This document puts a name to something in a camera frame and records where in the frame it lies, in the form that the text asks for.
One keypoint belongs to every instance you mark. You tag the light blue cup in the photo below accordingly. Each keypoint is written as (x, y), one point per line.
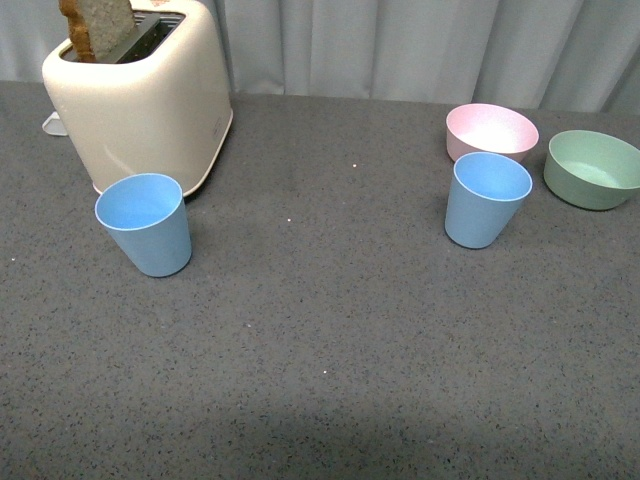
(146, 216)
(486, 191)

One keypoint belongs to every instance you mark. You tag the pink bowl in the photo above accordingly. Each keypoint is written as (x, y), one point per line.
(480, 127)

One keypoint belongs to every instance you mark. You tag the cream white toaster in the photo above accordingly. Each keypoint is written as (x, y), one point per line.
(168, 112)

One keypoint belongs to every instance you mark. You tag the green bowl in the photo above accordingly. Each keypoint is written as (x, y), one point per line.
(591, 170)

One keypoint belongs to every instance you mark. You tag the white power plug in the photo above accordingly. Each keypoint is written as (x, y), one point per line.
(54, 126)

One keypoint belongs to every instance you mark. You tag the grey curtain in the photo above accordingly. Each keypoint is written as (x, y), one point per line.
(557, 55)

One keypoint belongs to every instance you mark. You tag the toasted bread slice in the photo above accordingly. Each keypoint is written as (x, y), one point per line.
(96, 27)

